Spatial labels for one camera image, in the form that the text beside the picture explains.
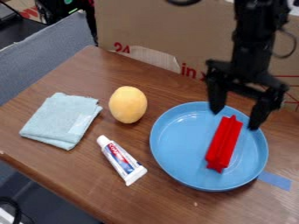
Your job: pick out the light blue folded cloth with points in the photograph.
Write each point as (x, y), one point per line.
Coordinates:
(61, 119)

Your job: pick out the blue plate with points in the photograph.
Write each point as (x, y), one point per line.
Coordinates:
(180, 138)

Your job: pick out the white toothpaste tube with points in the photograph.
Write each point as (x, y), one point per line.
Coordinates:
(128, 168)

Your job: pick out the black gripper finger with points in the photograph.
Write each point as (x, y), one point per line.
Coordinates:
(216, 95)
(260, 111)

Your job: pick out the blue tape strip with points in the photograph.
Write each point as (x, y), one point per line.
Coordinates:
(275, 180)

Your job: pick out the black device in background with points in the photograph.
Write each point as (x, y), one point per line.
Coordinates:
(53, 10)

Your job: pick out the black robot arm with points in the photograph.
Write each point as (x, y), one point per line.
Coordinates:
(259, 19)

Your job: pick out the yellow round fruit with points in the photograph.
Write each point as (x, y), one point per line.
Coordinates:
(127, 104)

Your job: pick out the grey fabric partition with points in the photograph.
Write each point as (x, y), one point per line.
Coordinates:
(28, 59)

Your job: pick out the brown cardboard box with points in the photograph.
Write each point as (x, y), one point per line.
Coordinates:
(177, 37)

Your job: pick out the red star-shaped bar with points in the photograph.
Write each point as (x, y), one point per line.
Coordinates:
(223, 143)

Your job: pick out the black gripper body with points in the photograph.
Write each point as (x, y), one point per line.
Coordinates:
(244, 74)

